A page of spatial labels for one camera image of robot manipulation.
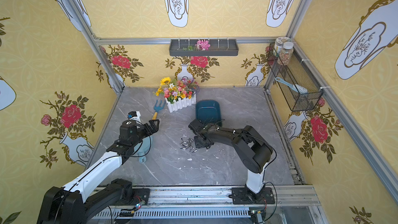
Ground black wire mesh basket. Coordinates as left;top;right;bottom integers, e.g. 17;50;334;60
267;43;323;112

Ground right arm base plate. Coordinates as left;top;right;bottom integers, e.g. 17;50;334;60
229;187;276;205

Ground pink flower on shelf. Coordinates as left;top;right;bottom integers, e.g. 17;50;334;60
195;39;211;50

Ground light blue dustpan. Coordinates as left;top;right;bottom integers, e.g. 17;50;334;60
132;136;153;164

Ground blue white brush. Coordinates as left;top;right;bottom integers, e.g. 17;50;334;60
274;77;308;94

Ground glass jar behind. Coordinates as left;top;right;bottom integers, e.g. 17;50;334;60
273;37;292;56

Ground flower pot white fence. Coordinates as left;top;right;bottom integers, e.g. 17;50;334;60
154;77;200;113

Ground dark wall shelf tray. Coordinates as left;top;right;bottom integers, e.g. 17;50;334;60
169;38;239;57

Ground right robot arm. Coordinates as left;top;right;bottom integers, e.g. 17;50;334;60
188;119;276;195

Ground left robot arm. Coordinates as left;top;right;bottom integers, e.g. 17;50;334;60
37;119;160;224

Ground blue yellow garden fork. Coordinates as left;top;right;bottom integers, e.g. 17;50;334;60
152;100;166;120

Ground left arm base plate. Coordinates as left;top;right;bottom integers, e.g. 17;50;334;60
124;188;150;206

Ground teal plastic storage box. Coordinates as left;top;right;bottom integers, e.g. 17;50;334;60
195;100;222;127

